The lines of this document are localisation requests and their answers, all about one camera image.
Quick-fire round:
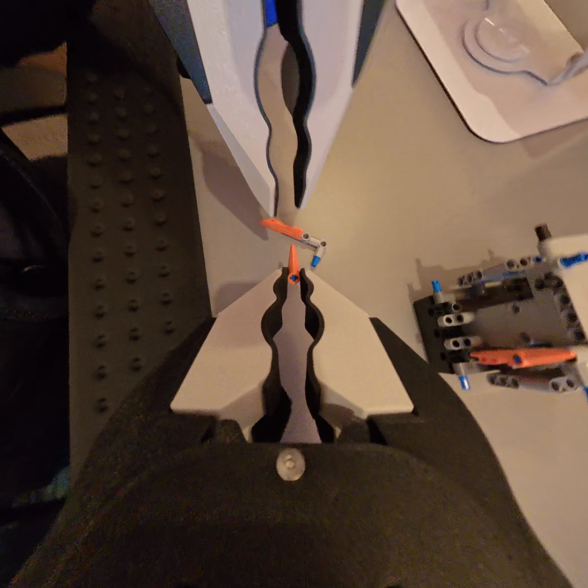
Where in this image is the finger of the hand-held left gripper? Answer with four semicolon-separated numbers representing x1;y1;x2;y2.
277;0;364;209
186;0;279;217

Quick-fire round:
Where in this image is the white book stand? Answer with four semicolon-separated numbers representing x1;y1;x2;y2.
395;0;588;144

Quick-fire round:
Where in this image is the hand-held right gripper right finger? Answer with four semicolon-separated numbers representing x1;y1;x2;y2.
300;269;415;444

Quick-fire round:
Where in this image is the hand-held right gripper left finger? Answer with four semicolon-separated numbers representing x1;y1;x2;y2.
170;268;292;444

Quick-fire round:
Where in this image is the black dimpled panel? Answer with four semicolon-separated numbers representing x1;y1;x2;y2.
66;0;213;474

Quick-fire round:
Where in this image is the toy building-block model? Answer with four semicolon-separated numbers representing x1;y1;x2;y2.
411;223;588;397

